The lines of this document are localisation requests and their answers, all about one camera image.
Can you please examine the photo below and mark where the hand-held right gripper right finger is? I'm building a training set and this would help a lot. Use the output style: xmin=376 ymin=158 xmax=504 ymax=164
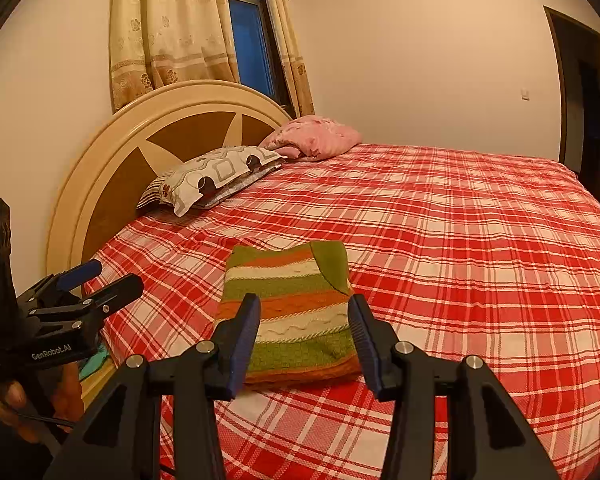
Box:
xmin=347 ymin=294 xmax=561 ymax=480

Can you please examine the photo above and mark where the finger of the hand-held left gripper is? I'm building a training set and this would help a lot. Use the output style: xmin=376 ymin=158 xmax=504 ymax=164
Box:
xmin=80 ymin=274 xmax=145 ymax=317
xmin=26 ymin=259 xmax=104 ymax=307

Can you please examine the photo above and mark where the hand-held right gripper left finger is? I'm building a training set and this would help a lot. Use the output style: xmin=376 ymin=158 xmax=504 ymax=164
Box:
xmin=44 ymin=292 xmax=262 ymax=480

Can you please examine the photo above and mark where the green striped knit sweater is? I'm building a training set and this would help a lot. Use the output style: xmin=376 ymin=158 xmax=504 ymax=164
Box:
xmin=216 ymin=240 xmax=364 ymax=392

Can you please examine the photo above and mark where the person's left forearm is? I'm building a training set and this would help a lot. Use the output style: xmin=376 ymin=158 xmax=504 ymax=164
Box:
xmin=0 ymin=397 xmax=61 ymax=480

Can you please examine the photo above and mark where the person's left hand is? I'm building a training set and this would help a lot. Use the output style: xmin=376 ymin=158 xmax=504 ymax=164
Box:
xmin=0 ymin=359 xmax=84 ymax=444

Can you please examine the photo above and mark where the teal cloth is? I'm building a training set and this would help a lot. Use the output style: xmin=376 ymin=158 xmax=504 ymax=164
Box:
xmin=77 ymin=346 xmax=112 ymax=382

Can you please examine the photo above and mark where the cream and brown headboard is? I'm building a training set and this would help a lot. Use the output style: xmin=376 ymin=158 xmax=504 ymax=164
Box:
xmin=46 ymin=80 xmax=294 ymax=311

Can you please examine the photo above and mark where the bed with red plaid sheet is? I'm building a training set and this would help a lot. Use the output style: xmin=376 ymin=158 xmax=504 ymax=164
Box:
xmin=82 ymin=142 xmax=600 ymax=480

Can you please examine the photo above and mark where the grey patterned pillow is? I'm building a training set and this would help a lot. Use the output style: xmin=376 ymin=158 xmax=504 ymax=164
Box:
xmin=137 ymin=145 xmax=287 ymax=218

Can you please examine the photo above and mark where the pink pillow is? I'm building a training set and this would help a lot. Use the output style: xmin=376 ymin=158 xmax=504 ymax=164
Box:
xmin=258 ymin=114 xmax=362 ymax=162

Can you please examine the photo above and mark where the wide beige floral curtain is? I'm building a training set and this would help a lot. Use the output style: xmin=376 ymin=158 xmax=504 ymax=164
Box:
xmin=109 ymin=0 xmax=241 ymax=114

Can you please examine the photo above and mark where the dark framed window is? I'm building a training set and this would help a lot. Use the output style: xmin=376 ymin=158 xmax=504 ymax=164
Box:
xmin=223 ymin=0 xmax=295 ymax=112

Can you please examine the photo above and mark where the narrow beige floral curtain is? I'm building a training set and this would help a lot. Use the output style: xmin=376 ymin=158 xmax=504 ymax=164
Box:
xmin=256 ymin=0 xmax=315 ymax=117

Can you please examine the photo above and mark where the black cable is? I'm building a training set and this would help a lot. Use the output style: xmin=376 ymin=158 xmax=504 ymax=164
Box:
xmin=16 ymin=410 xmax=77 ymax=432

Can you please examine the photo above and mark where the dark door frame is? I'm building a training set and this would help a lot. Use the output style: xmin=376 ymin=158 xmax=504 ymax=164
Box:
xmin=543 ymin=5 xmax=600 ymax=183

